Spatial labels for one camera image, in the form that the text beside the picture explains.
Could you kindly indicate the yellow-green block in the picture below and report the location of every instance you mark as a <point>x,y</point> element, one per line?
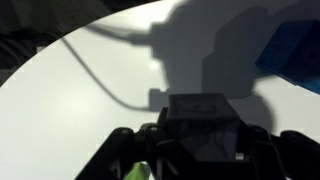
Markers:
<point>139,171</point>

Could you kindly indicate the blue block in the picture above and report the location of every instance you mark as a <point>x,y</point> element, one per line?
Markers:
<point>293,53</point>

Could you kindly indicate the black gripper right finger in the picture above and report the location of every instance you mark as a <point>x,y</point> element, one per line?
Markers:
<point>289,156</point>

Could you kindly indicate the white round table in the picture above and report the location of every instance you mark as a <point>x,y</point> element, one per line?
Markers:
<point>119,71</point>

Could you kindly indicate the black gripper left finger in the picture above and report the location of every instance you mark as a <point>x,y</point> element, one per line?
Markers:
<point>121,150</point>

